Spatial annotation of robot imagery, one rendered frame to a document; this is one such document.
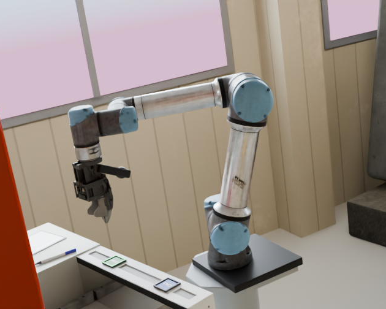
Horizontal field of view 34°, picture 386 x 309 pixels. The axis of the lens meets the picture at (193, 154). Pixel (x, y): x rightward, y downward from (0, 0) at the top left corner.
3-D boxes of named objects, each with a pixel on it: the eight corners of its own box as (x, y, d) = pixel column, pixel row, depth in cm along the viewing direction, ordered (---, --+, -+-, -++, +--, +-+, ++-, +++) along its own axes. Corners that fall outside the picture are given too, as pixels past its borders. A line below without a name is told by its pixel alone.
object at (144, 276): (195, 354, 167) (188, 308, 163) (84, 294, 208) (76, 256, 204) (220, 338, 173) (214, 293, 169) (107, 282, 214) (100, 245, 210)
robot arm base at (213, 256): (239, 244, 221) (236, 219, 218) (260, 260, 208) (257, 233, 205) (200, 257, 216) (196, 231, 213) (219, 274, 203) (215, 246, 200)
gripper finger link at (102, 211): (93, 228, 189) (87, 200, 186) (109, 221, 193) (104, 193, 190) (99, 230, 187) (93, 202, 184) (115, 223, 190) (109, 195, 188)
